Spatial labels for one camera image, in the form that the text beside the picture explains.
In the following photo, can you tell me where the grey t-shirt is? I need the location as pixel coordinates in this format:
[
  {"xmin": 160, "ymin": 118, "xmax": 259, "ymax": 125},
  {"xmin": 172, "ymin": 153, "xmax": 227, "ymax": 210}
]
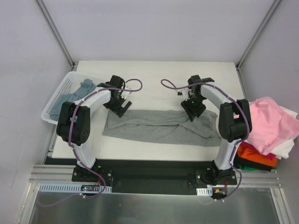
[{"xmin": 103, "ymin": 110, "xmax": 221, "ymax": 147}]

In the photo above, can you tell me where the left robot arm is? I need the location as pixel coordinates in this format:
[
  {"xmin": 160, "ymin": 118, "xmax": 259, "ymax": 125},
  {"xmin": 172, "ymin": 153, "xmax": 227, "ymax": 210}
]
[{"xmin": 56, "ymin": 75, "xmax": 132, "ymax": 182}]

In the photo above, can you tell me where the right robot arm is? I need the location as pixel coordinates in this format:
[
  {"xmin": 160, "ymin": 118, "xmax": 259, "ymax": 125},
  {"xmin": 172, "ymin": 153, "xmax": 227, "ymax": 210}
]
[{"xmin": 181, "ymin": 75, "xmax": 252, "ymax": 184}]

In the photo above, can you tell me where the blue-grey t-shirt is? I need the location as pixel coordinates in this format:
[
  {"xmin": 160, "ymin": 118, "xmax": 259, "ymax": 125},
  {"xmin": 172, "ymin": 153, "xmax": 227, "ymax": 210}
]
[{"xmin": 50, "ymin": 79, "xmax": 96, "ymax": 121}]

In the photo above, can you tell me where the white plastic laundry basket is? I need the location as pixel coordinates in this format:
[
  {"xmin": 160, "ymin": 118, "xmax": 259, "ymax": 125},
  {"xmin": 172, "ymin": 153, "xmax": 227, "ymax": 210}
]
[{"xmin": 41, "ymin": 71, "xmax": 105, "ymax": 125}]

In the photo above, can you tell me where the magenta t-shirt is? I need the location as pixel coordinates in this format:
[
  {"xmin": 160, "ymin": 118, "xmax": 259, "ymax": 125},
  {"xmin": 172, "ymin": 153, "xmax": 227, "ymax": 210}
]
[{"xmin": 240, "ymin": 140, "xmax": 276, "ymax": 161}]

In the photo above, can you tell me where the black t-shirt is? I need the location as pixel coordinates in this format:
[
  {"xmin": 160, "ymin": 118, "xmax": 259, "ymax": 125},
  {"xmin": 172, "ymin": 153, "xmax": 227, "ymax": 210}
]
[{"xmin": 234, "ymin": 153, "xmax": 273, "ymax": 171}]

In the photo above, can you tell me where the orange t-shirt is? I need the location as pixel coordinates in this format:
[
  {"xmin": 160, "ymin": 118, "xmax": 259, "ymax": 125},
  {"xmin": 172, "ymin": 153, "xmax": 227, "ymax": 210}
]
[{"xmin": 237, "ymin": 142, "xmax": 278, "ymax": 167}]

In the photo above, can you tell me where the green t-shirt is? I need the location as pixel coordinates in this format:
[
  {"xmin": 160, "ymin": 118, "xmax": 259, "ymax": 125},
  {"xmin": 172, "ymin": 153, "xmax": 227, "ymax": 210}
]
[{"xmin": 237, "ymin": 164, "xmax": 259, "ymax": 171}]

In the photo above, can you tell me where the pink t-shirt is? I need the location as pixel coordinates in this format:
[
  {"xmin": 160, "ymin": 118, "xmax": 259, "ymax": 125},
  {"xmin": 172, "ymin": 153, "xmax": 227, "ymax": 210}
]
[{"xmin": 245, "ymin": 97, "xmax": 299, "ymax": 156}]

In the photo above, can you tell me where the white t-shirt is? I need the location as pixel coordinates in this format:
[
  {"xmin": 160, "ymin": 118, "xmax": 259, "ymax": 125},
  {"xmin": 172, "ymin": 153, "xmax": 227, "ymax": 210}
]
[{"xmin": 271, "ymin": 106, "xmax": 298, "ymax": 159}]

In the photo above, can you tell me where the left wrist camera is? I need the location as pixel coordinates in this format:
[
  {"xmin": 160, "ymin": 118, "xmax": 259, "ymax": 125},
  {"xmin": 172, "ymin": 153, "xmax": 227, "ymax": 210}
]
[{"xmin": 121, "ymin": 86, "xmax": 133, "ymax": 99}]

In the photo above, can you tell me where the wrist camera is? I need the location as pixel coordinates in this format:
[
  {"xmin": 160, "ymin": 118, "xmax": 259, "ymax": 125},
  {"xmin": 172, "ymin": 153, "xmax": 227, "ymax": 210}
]
[
  {"xmin": 121, "ymin": 86, "xmax": 133, "ymax": 99},
  {"xmin": 176, "ymin": 88, "xmax": 188, "ymax": 97}
]

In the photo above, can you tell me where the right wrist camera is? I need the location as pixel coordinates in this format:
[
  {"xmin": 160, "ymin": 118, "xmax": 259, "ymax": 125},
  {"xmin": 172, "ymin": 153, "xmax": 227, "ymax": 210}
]
[{"xmin": 176, "ymin": 88, "xmax": 188, "ymax": 97}]

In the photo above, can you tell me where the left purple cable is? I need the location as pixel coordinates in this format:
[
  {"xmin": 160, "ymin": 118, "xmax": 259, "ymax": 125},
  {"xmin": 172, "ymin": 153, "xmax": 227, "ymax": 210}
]
[{"xmin": 35, "ymin": 78, "xmax": 143, "ymax": 207}]

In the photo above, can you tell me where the purple cable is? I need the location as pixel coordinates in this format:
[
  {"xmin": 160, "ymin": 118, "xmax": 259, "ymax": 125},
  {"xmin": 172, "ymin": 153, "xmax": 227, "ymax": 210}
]
[
  {"xmin": 160, "ymin": 79, "xmax": 252, "ymax": 204},
  {"xmin": 35, "ymin": 78, "xmax": 143, "ymax": 207}
]

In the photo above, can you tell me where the aluminium frame post left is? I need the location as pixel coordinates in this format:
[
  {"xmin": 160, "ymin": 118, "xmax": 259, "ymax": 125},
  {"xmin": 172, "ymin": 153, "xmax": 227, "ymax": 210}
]
[{"xmin": 35, "ymin": 0, "xmax": 78, "ymax": 70}]

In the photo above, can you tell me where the aluminium frame post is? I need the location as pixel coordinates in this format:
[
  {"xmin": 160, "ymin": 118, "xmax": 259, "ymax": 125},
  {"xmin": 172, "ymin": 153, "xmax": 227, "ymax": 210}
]
[
  {"xmin": 235, "ymin": 0, "xmax": 283, "ymax": 71},
  {"xmin": 35, "ymin": 0, "xmax": 78, "ymax": 70}
]

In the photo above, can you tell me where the aluminium frame post right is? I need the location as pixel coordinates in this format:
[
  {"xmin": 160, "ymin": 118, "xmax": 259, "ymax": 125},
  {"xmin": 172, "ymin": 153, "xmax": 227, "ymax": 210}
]
[{"xmin": 235, "ymin": 0, "xmax": 283, "ymax": 71}]

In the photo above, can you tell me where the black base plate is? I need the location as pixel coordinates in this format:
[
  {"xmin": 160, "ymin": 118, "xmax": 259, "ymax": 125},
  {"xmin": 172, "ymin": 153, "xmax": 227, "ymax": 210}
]
[{"xmin": 71, "ymin": 160, "xmax": 237, "ymax": 195}]

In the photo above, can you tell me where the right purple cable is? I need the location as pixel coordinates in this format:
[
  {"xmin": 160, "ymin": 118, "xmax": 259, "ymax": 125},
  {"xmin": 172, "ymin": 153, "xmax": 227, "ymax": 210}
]
[{"xmin": 160, "ymin": 79, "xmax": 252, "ymax": 204}]

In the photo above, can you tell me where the right cable duct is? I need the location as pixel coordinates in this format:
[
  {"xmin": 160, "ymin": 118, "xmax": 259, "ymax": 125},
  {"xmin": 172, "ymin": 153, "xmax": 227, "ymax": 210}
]
[{"xmin": 196, "ymin": 187, "xmax": 213, "ymax": 196}]

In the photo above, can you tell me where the cable duct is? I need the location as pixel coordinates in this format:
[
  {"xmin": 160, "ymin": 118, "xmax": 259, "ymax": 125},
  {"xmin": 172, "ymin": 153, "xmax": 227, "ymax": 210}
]
[
  {"xmin": 196, "ymin": 187, "xmax": 213, "ymax": 196},
  {"xmin": 39, "ymin": 183, "xmax": 112, "ymax": 194}
]

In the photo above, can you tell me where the aluminium front rail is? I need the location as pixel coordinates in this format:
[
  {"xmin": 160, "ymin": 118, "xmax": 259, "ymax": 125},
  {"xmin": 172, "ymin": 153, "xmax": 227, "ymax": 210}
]
[{"xmin": 29, "ymin": 164, "xmax": 283, "ymax": 188}]

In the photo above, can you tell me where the left cable duct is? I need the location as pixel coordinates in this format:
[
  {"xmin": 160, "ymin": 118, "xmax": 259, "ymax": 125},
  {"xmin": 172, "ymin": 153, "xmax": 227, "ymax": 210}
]
[{"xmin": 39, "ymin": 183, "xmax": 112, "ymax": 194}]

